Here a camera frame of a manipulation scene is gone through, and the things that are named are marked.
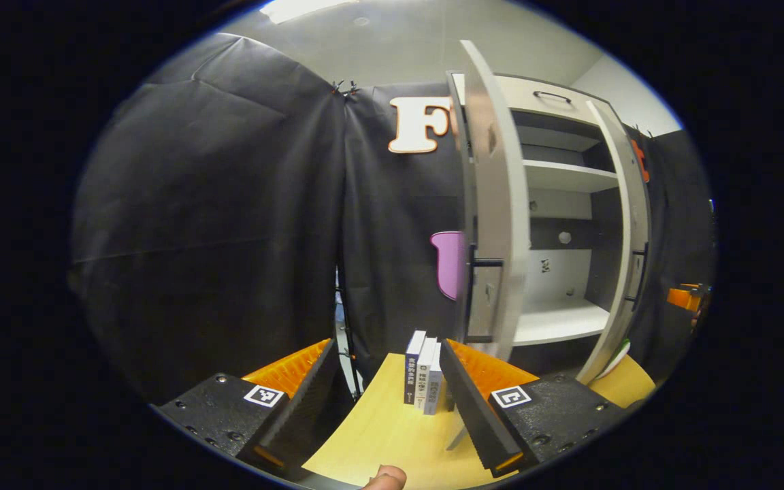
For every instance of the green and white striped object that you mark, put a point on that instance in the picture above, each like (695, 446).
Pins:
(613, 357)

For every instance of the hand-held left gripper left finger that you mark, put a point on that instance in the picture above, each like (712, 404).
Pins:
(300, 408)

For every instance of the white cabinet door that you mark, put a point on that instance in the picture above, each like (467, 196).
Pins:
(620, 238)
(501, 204)

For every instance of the white book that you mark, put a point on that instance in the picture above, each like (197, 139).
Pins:
(424, 374)

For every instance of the small metal clip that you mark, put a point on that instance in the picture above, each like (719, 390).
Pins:
(352, 88)
(337, 87)

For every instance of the white and grey cabinet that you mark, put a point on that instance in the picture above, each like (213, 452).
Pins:
(569, 211)

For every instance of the dark blue book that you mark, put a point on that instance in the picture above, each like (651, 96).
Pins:
(411, 371)

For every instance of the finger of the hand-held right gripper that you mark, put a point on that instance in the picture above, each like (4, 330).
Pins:
(683, 299)

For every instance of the white cabinet drawer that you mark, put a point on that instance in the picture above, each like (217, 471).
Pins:
(521, 92)

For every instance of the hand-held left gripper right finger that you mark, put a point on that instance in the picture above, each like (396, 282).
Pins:
(474, 408)

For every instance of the white cabinet shelf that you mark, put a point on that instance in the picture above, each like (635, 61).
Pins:
(565, 175)
(555, 321)

